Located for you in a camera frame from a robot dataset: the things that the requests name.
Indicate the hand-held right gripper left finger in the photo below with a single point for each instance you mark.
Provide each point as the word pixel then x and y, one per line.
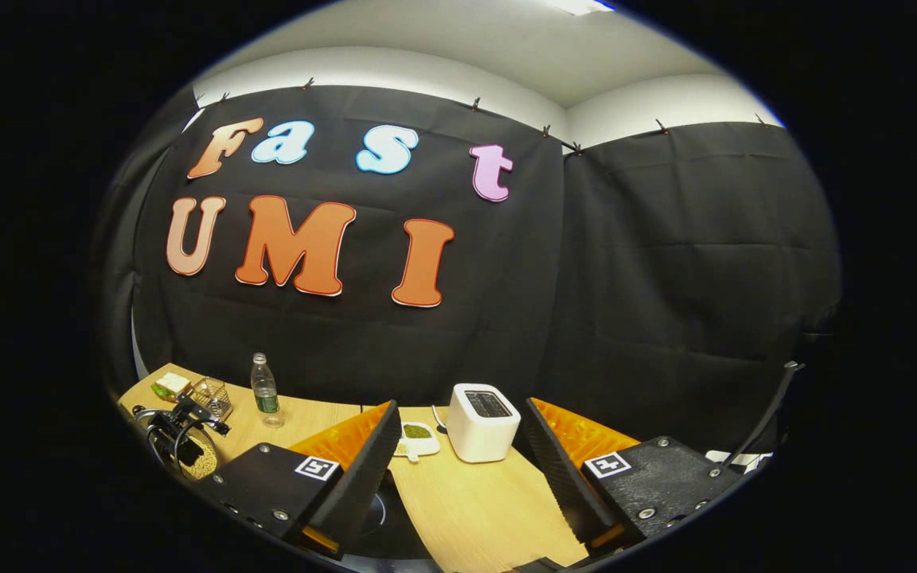
pixel 363 477

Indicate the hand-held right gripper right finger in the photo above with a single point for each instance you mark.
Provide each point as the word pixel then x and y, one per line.
pixel 566 485

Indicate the black induction cooktop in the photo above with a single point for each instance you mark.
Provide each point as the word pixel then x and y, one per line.
pixel 395 525

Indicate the toy sandwich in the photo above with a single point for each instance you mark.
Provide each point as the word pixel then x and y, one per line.
pixel 172 386

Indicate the white divided plate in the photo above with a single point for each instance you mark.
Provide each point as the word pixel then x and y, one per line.
pixel 425 447

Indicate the green mung bean heap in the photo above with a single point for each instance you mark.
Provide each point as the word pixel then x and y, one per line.
pixel 417 432

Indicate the clear plastic water bottle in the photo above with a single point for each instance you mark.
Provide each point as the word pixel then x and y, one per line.
pixel 266 398

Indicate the white toaster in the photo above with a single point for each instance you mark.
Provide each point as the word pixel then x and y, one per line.
pixel 478 438

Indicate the black backdrop cloth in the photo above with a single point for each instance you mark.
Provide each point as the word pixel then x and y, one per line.
pixel 506 318

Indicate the ceiling light panel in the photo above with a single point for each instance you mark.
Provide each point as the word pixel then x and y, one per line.
pixel 578 5

